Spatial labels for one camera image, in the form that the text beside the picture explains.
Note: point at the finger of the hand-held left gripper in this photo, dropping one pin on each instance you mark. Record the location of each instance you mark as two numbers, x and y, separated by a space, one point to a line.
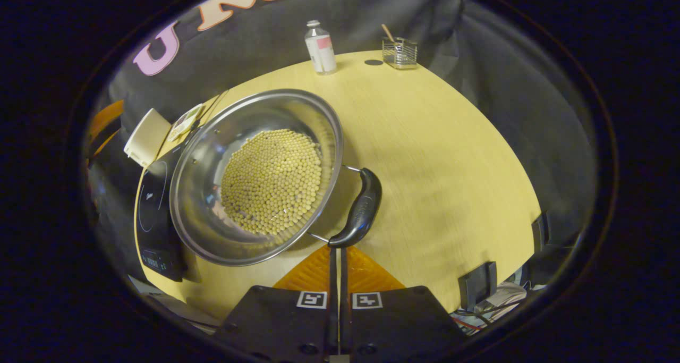
106 113

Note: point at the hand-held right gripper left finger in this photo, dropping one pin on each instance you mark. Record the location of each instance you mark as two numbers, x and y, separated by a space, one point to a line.
276 320

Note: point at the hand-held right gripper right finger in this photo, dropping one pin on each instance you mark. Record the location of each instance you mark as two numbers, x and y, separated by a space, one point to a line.
398 320

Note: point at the black induction cooktop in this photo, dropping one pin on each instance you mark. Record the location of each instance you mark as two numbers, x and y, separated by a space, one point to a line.
154 214

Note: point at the pile of yellow soybeans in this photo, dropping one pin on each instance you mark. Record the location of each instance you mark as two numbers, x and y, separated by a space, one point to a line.
271 182

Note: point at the white toaster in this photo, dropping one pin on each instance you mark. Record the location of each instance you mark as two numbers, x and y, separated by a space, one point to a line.
146 137

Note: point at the white divided plate of beans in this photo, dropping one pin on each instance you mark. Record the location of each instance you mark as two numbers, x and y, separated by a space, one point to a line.
184 123

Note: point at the black table clamp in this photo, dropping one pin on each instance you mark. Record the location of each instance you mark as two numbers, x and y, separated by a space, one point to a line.
541 231
478 286

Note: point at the white bottle with pink label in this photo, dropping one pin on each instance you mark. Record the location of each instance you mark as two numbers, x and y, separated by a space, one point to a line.
321 52

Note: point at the clear glass holder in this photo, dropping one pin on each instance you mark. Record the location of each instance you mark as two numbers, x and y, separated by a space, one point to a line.
399 55

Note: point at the wooden stick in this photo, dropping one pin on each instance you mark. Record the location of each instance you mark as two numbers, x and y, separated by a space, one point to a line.
388 32

